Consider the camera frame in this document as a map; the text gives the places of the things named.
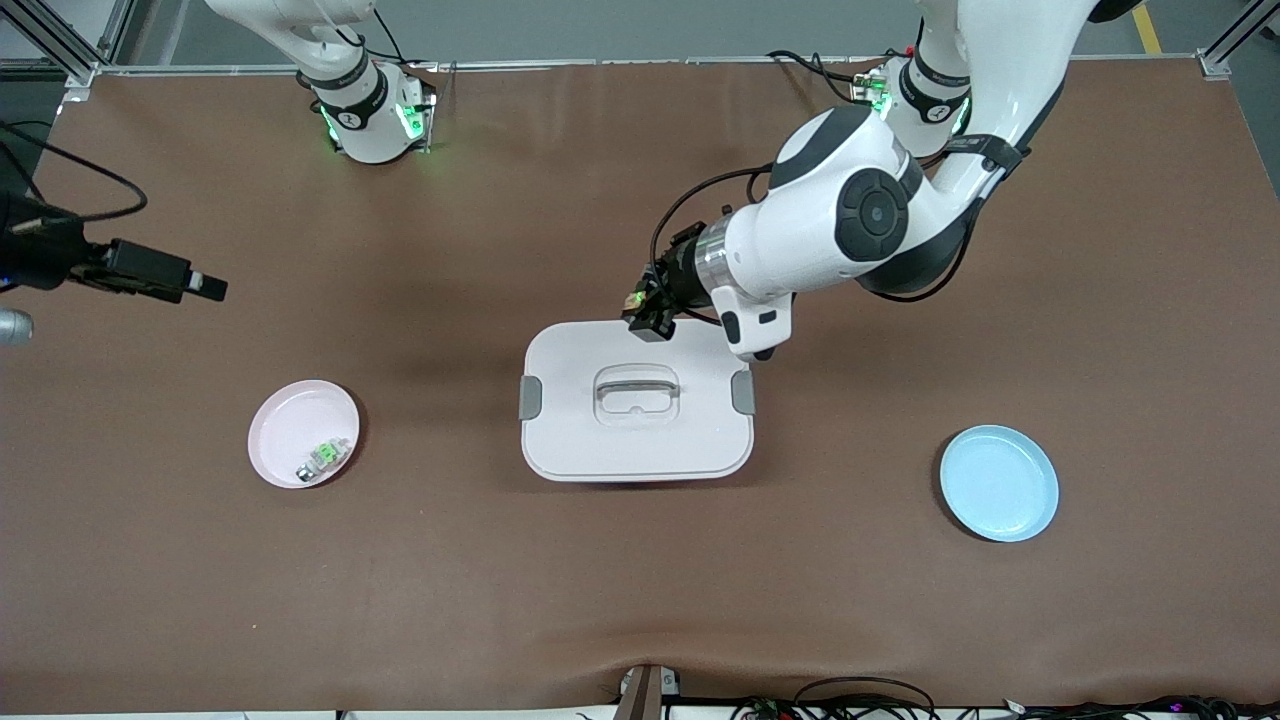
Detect white lidded storage box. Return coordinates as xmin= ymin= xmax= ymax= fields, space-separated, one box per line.
xmin=518 ymin=318 xmax=758 ymax=484

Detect pink round plate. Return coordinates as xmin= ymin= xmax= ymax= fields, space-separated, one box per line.
xmin=247 ymin=379 xmax=362 ymax=490

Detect brown table cover sheet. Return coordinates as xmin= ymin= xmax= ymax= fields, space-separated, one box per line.
xmin=0 ymin=58 xmax=1280 ymax=715

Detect light blue round plate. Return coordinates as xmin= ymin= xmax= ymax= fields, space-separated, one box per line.
xmin=938 ymin=424 xmax=1061 ymax=544

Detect aluminium frame post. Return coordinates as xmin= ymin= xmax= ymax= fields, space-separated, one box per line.
xmin=0 ymin=0 xmax=136 ymax=91
xmin=1200 ymin=0 xmax=1280 ymax=81

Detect silver table edge rail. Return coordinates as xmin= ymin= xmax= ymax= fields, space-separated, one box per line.
xmin=95 ymin=55 xmax=1216 ymax=79

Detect black left base cables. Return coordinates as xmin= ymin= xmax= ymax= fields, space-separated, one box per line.
xmin=767 ymin=48 xmax=881 ymax=106

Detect green white switch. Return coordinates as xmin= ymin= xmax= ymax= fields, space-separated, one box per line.
xmin=295 ymin=437 xmax=351 ymax=484

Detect black right base cable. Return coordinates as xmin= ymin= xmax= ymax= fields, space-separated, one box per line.
xmin=345 ymin=5 xmax=441 ymax=101

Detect metal table edge bracket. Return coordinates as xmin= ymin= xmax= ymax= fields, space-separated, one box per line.
xmin=613 ymin=664 xmax=683 ymax=720

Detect black cable bundle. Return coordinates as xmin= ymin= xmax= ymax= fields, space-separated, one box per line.
xmin=730 ymin=677 xmax=1280 ymax=720

